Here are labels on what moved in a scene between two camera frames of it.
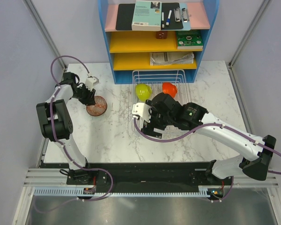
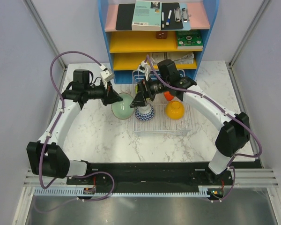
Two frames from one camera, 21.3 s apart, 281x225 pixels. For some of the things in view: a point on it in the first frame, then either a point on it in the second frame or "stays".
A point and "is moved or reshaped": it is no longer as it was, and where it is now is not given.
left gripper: [90, 99] to [111, 96]
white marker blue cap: [168, 18] stays
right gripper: [148, 128] to [144, 91]
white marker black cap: [162, 20] stays
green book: [189, 40] stays
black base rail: [143, 176] stays
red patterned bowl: [99, 108] is moved or reshaped
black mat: [124, 14] stays
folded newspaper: [171, 58] stays
